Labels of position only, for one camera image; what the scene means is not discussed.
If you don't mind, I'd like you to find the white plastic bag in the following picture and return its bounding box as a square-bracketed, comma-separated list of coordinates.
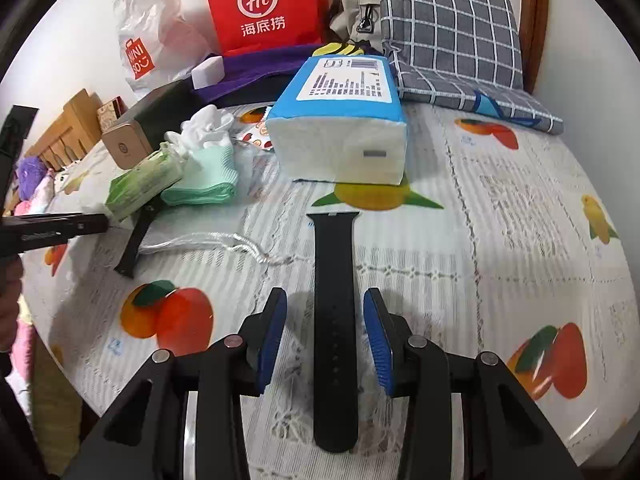
[112, 0, 213, 103]

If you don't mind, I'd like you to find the short black watch strap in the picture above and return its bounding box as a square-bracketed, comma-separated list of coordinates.
[114, 204, 163, 279]

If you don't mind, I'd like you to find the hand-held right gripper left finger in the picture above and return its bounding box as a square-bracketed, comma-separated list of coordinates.
[62, 287, 288, 480]

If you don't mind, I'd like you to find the mint green glove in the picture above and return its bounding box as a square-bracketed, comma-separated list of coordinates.
[160, 137, 237, 207]

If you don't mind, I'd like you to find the khaki bag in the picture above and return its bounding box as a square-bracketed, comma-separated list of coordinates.
[327, 0, 386, 56]

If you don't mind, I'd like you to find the dark cloth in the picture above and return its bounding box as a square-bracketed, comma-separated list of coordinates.
[210, 72, 301, 108]

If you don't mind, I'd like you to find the blue strap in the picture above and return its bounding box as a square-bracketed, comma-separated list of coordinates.
[472, 89, 543, 128]

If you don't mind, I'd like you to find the white mesh drawstring bag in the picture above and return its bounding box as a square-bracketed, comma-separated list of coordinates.
[137, 200, 312, 267]

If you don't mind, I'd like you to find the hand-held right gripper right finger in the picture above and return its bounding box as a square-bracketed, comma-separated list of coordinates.
[362, 287, 583, 480]

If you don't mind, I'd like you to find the purple plush toy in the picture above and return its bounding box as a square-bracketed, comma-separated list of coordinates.
[15, 156, 48, 201]

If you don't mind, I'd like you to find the long black watch strap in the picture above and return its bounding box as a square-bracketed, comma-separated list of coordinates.
[306, 211, 362, 453]

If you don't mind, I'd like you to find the small white block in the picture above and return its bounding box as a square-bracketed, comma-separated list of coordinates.
[191, 55, 226, 90]

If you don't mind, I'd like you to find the yellow black striped sock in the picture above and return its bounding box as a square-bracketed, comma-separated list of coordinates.
[312, 40, 376, 58]

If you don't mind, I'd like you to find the wooden headboard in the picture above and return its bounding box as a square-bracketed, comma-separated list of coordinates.
[517, 0, 551, 96]

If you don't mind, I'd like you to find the grey plaid pillow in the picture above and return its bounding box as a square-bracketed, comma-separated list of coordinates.
[377, 0, 565, 135]

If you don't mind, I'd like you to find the red paper bag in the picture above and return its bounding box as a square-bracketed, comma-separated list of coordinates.
[201, 0, 328, 57]

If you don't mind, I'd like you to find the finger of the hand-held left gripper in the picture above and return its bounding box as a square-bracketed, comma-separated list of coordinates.
[62, 212, 109, 237]

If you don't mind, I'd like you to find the black box with wooden end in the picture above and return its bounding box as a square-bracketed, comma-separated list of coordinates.
[101, 80, 206, 171]

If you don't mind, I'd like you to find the green tissue pack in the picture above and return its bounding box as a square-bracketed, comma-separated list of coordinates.
[105, 142, 183, 223]

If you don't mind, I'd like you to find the blue tissue pack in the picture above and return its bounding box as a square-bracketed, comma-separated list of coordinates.
[263, 55, 408, 187]

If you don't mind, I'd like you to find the purple cloth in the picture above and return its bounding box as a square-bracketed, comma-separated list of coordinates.
[192, 42, 321, 106]

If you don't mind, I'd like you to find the red snack packet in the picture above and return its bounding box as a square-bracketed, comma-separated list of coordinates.
[232, 120, 276, 153]

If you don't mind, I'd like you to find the small patterned box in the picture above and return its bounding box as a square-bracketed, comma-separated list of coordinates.
[96, 97, 128, 133]

